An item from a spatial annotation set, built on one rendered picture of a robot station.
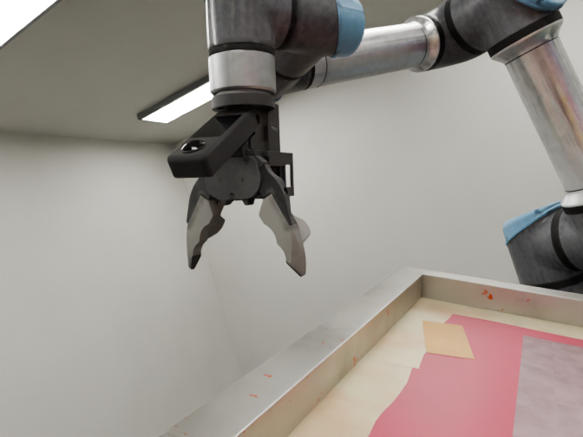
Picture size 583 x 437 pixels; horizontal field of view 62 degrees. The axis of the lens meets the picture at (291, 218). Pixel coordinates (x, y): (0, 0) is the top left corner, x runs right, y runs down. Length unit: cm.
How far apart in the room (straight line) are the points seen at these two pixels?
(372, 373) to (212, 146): 26
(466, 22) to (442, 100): 347
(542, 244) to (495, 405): 54
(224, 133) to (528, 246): 65
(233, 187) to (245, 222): 456
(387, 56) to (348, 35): 22
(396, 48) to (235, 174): 41
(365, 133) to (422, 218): 91
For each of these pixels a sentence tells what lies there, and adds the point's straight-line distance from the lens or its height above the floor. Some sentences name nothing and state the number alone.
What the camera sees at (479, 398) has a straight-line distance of 47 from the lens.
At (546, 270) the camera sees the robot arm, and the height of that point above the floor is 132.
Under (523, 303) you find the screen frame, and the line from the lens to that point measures 73.
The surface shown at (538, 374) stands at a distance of 55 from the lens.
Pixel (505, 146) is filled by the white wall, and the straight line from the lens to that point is 427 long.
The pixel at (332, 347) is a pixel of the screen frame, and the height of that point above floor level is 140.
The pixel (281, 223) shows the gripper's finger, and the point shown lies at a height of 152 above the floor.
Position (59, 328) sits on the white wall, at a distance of 411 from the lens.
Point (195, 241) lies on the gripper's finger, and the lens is 58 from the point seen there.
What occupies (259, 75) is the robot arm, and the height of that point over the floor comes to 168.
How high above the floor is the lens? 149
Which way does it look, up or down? 3 degrees up
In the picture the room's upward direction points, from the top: 17 degrees counter-clockwise
